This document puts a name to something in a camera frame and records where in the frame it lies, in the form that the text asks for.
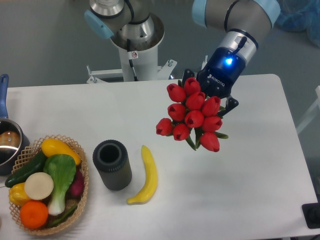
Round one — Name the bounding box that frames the yellow banana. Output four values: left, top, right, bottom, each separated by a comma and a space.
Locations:
126, 145, 158, 205

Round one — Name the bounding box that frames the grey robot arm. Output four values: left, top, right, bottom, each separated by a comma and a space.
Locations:
84, 0, 281, 116

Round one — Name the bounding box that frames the orange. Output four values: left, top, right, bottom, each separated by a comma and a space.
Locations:
19, 200, 49, 229

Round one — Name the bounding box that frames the blue plastic bag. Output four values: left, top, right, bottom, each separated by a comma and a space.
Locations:
276, 0, 320, 47

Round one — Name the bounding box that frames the blue saucepan with handle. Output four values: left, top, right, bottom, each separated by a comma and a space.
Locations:
0, 74, 30, 176

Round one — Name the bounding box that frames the green bok choy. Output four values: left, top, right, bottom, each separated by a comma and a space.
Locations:
43, 154, 76, 216

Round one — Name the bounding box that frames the yellow squash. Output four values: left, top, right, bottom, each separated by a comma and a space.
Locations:
41, 138, 81, 166

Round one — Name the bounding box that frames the black device at table edge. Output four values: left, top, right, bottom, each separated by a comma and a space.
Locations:
301, 202, 320, 229

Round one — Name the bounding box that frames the yellow bell pepper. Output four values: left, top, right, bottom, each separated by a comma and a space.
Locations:
9, 182, 32, 206

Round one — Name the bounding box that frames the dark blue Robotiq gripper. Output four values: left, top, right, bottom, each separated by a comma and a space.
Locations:
182, 47, 246, 117

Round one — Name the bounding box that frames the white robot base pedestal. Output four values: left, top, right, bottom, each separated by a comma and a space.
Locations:
85, 11, 177, 84

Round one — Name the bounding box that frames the woven wicker basket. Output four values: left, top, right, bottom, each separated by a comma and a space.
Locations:
9, 134, 89, 236

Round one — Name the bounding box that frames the round white radish slice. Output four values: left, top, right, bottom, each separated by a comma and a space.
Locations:
24, 172, 54, 201

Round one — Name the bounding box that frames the white frame at right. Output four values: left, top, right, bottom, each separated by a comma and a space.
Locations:
296, 85, 320, 135

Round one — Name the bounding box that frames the dark green cucumber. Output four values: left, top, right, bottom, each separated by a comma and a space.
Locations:
5, 150, 47, 188

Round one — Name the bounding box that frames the dark grey ribbed vase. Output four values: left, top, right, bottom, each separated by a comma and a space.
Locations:
92, 139, 132, 191

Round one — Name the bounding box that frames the purple sweet potato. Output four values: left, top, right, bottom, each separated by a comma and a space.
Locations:
69, 168, 85, 198

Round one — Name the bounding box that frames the red tulip bouquet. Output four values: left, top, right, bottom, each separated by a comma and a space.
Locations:
155, 77, 228, 152

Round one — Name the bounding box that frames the green chili pepper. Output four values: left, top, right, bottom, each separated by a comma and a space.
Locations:
45, 204, 78, 229

